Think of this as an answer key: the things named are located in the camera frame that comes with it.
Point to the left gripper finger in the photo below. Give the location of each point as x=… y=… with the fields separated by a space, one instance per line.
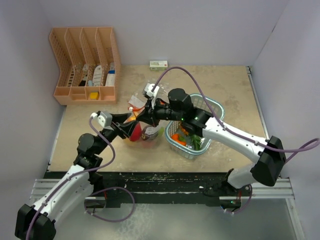
x=120 y=117
x=128 y=128

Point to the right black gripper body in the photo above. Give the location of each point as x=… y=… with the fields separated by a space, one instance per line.
x=164 y=112

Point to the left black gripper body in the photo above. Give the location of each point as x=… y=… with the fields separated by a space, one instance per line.
x=109 y=134

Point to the clear orange-zip bag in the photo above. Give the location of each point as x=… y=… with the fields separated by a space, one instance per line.
x=136 y=105

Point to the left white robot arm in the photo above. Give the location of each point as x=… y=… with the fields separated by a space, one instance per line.
x=40 y=220

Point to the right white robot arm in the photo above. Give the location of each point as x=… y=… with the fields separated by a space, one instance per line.
x=266 y=156

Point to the blue plastic basket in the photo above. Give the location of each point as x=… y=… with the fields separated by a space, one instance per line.
x=173 y=127

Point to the yellow sponge block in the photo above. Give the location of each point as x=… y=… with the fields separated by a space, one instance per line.
x=94 y=96

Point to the white blue bottle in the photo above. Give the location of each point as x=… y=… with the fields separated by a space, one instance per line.
x=111 y=76

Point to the orange peeled fruit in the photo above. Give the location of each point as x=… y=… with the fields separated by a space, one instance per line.
x=193 y=141

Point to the small green white box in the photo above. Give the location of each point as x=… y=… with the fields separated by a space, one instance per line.
x=158 y=65

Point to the white pack in organizer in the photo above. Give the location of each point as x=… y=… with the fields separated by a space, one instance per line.
x=97 y=76

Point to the orange file organizer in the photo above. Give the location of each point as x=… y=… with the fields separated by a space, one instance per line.
x=78 y=50

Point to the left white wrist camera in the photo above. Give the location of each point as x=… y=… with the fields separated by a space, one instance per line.
x=103 y=118

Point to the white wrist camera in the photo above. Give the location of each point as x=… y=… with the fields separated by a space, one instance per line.
x=103 y=118
x=150 y=91

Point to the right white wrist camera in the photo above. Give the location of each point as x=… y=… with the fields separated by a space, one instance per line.
x=150 y=91

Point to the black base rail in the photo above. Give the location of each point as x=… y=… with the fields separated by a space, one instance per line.
x=112 y=189

